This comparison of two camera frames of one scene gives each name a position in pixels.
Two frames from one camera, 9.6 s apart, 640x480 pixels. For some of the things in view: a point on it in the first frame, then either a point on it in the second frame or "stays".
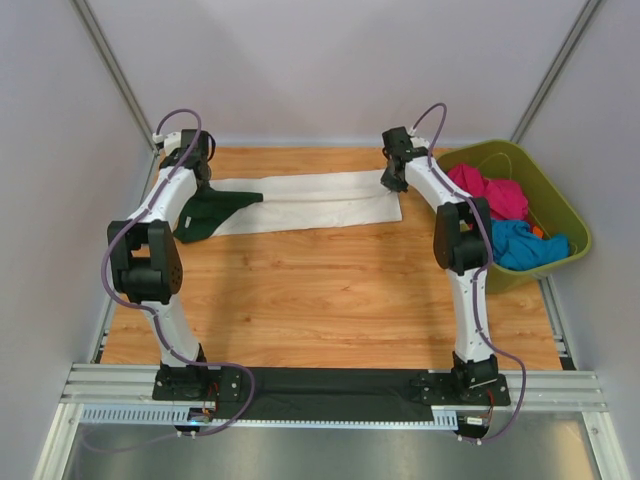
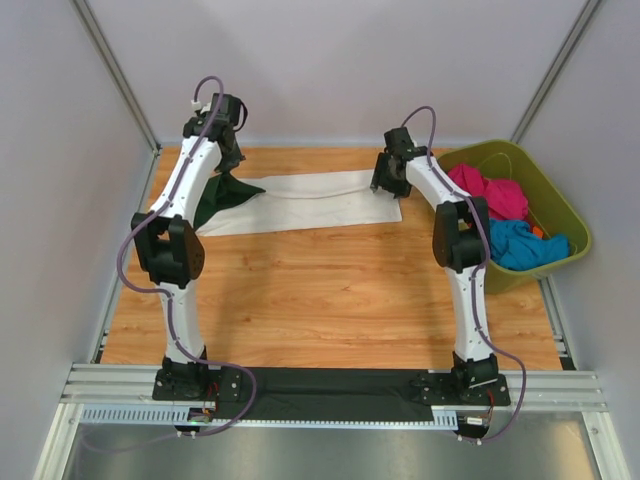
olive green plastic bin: x=507 y=160 stays
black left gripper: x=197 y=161 → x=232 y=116
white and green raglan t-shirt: x=229 y=206 stays
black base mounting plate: x=326 y=393 stays
